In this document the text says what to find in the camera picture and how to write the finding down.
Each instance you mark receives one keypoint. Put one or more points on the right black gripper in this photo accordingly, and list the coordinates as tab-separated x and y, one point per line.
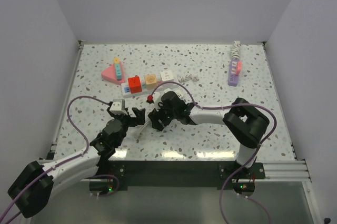
155	116

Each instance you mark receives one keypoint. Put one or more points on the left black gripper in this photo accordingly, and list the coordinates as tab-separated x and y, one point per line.
138	119

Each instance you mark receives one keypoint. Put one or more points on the white cube socket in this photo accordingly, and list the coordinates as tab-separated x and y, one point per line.
167	76

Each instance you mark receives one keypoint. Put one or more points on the white usb power strip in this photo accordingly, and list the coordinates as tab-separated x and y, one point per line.
180	93

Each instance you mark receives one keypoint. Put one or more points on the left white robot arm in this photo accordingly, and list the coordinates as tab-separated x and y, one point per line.
37	182

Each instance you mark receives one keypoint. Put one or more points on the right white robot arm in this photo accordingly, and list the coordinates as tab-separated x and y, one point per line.
245	122

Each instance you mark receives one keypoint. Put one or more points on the pink plug adapter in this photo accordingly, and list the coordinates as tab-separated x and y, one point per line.
238	68

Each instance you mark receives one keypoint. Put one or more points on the long white power strip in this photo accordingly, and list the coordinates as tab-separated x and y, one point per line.
126	91

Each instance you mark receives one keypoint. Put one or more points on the red cube socket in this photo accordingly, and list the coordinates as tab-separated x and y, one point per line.
135	85

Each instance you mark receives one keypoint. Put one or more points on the beige dragon cube socket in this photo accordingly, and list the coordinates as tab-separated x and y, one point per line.
150	81

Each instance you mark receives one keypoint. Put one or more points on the pink triangular power strip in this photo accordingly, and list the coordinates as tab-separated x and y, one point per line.
114	73

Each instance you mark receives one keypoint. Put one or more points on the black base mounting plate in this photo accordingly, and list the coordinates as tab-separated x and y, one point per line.
124	174

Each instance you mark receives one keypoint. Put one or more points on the purple power strip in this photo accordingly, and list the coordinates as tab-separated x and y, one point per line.
233	78

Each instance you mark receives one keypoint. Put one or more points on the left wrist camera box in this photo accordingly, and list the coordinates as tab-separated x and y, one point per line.
117	106

